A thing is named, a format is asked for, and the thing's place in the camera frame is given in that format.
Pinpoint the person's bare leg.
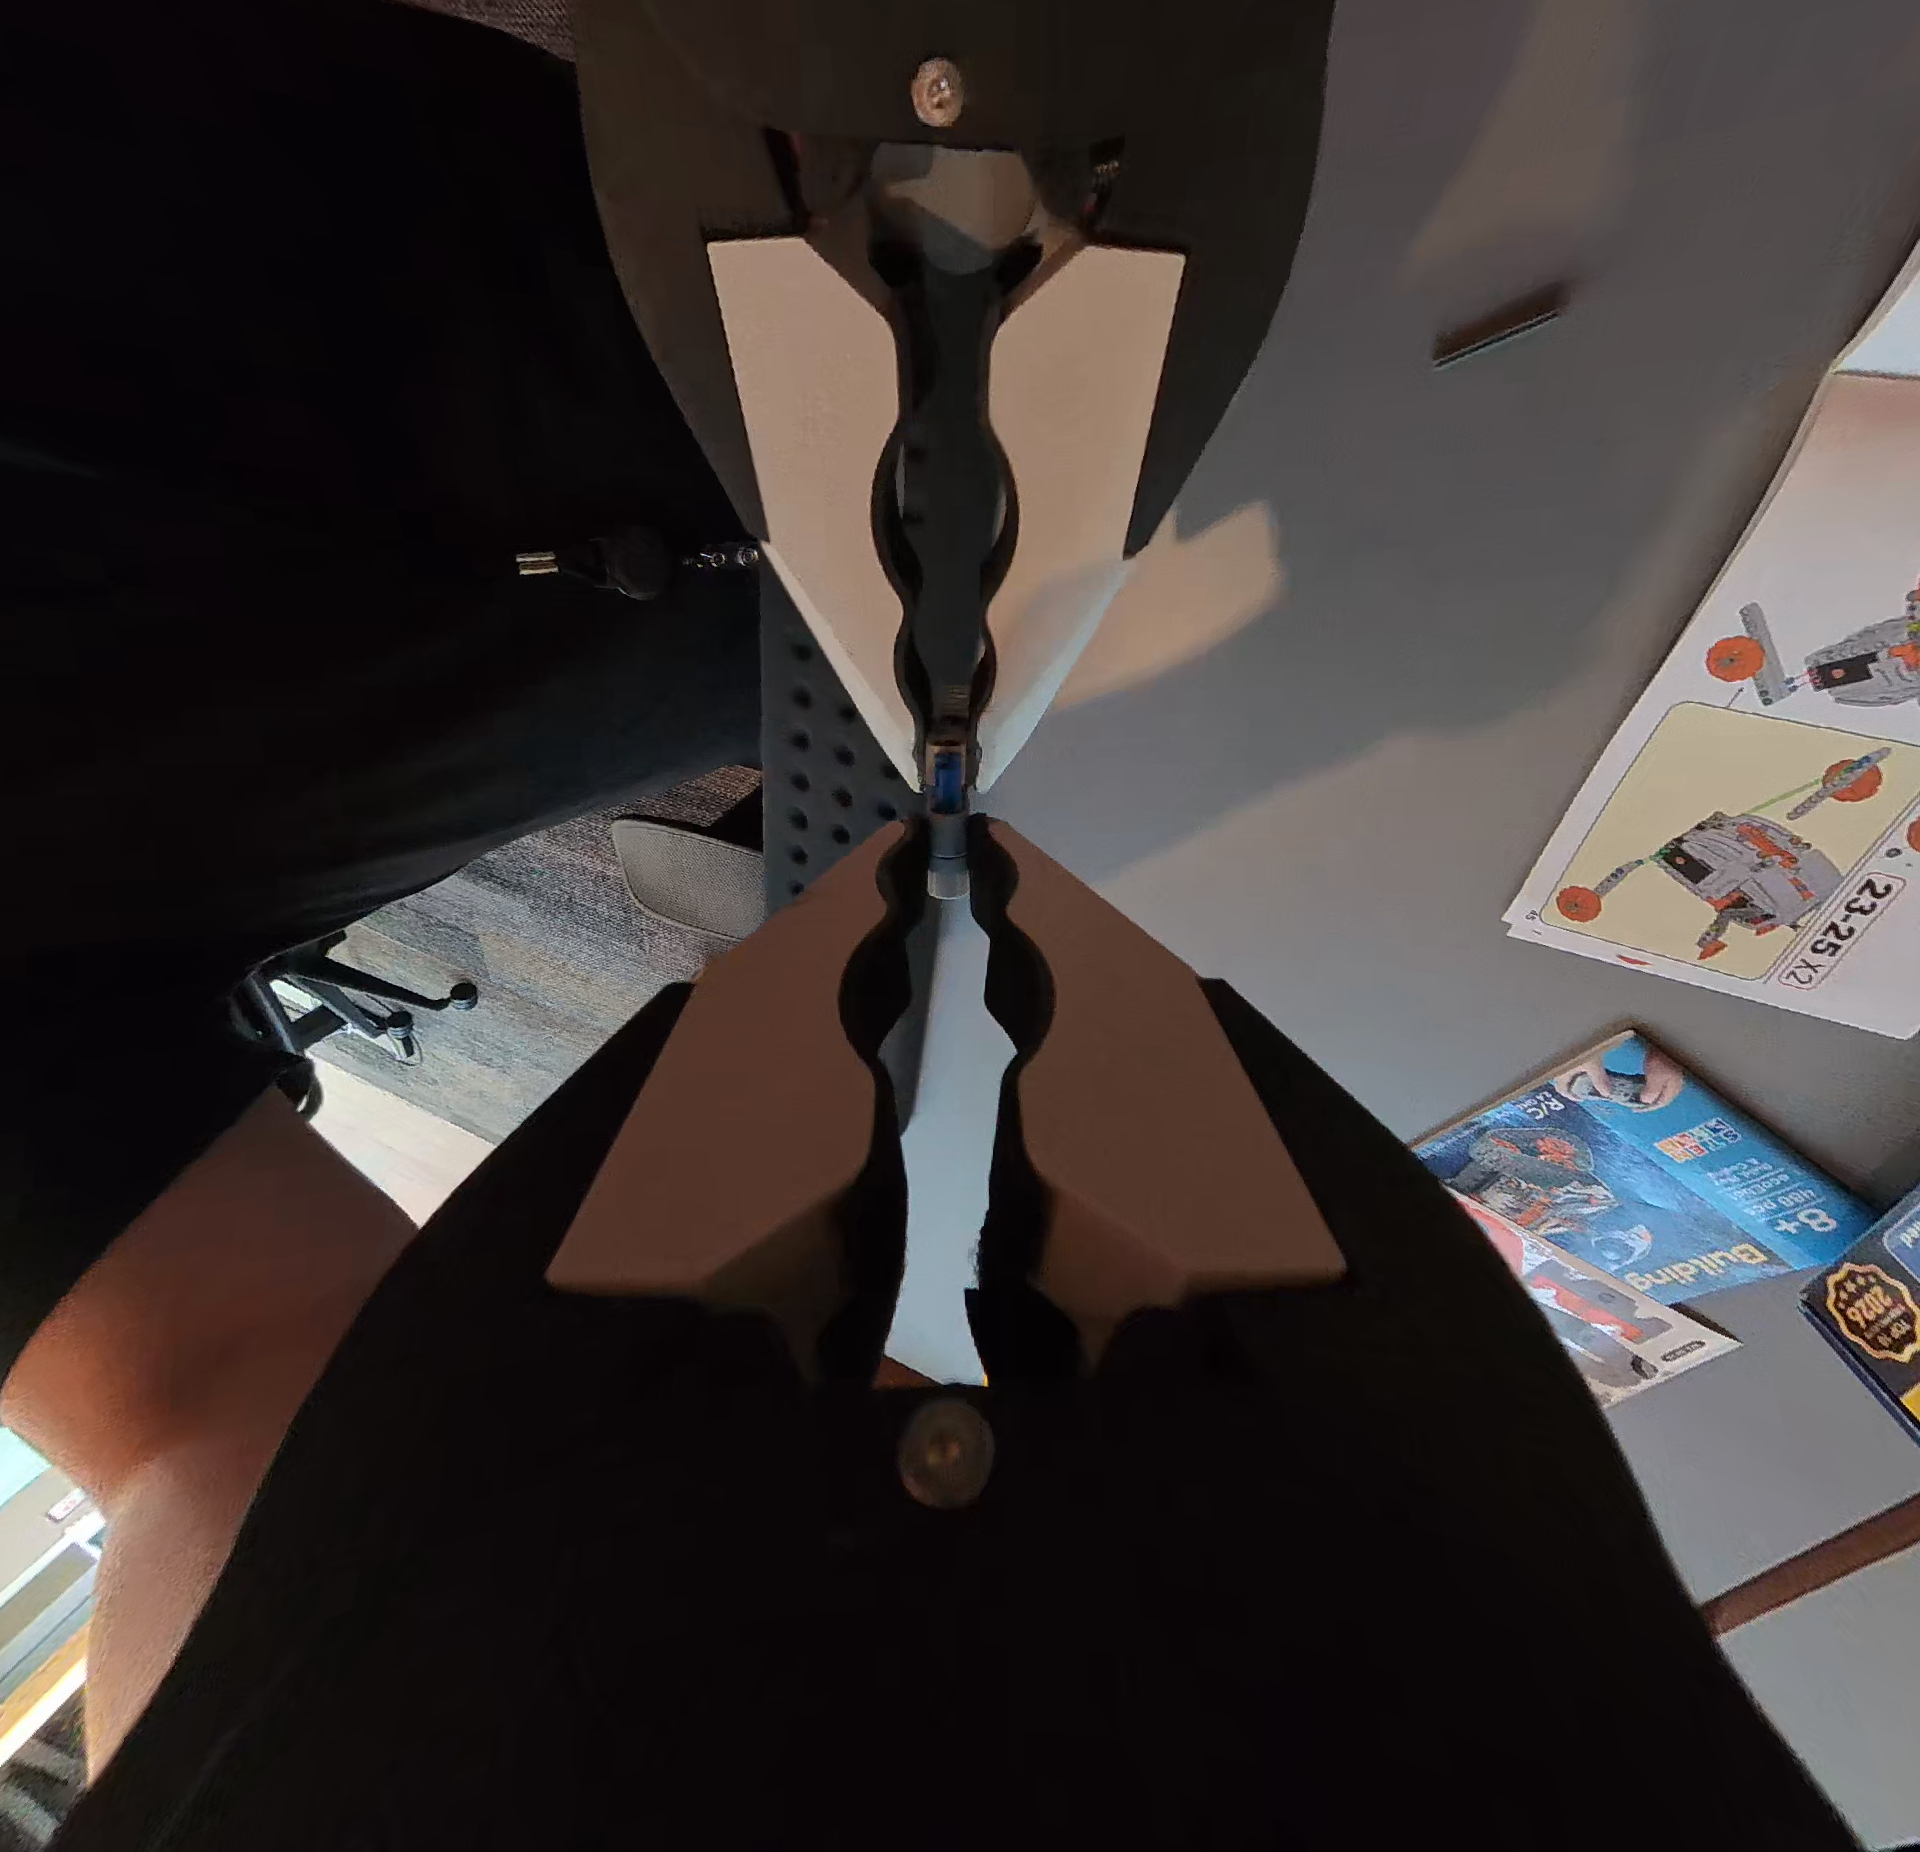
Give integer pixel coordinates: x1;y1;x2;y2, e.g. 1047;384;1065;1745
0;1090;425;1782

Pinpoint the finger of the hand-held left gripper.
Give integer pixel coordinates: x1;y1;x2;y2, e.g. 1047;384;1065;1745
705;231;927;794
972;236;1197;799

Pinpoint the black perforated office chair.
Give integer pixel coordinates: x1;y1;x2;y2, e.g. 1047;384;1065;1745
756;578;932;954

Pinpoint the grey desk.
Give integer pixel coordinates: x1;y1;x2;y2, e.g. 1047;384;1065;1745
990;0;1920;1824

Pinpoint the blue robot toy box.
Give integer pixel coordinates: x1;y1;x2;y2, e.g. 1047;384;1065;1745
1795;1194;1920;1443

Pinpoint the dark toy axle rod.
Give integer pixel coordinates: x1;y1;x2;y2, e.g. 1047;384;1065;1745
1427;285;1572;372

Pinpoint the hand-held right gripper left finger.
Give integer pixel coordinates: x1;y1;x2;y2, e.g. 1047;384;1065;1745
546;814;924;1380

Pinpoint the open instruction booklet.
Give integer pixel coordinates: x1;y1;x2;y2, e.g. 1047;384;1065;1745
1502;238;1920;1041

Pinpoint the black chair wheel base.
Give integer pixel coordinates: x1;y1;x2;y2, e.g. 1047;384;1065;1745
231;953;482;1120

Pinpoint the small blue booklet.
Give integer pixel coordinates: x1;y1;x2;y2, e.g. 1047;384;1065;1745
1413;1032;1879;1292

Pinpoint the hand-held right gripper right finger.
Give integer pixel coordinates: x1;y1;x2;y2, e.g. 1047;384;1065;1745
973;814;1347;1347

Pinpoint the black badge reel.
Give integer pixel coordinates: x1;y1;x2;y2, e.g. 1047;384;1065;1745
517;524;757;602

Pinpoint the long grey toy beam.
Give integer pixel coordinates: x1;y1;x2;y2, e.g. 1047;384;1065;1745
916;270;992;753

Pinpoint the person's black shirt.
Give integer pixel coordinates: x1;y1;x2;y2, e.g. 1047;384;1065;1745
0;0;783;1345

